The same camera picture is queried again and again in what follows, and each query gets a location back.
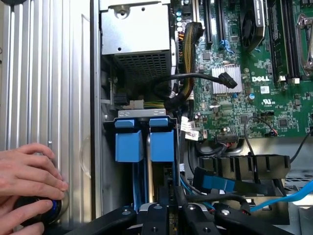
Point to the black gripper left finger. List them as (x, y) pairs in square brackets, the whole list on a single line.
[(154, 220)]

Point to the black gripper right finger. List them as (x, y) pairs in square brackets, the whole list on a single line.
[(198, 220)]

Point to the blue plastic disk carrier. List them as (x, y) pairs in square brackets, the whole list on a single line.
[(128, 147)]

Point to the grey disk bay cage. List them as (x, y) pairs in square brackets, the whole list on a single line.
[(141, 113)]

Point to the person's left hand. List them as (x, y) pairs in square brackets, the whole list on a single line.
[(24, 171)]

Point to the person's right hand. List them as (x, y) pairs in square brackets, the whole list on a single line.
[(14, 215)]

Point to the open PC case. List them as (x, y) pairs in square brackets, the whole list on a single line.
[(269, 149)]

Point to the grey metal drive cage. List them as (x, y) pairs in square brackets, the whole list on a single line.
[(300, 181)]

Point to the green Dell motherboard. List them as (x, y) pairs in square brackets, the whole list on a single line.
[(232, 110)]

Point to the silver chipset heatsink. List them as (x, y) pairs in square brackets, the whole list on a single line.
[(217, 83)]

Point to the silver power supply unit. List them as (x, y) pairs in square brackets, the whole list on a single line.
[(134, 31)]

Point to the black expansion slot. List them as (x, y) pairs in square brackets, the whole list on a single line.
[(207, 24), (220, 22)]

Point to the black graphics card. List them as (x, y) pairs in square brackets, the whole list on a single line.
[(252, 27)]

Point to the black RAM slot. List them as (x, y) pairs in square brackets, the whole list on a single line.
[(292, 36)]

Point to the CPU socket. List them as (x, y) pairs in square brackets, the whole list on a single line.
[(305, 41)]

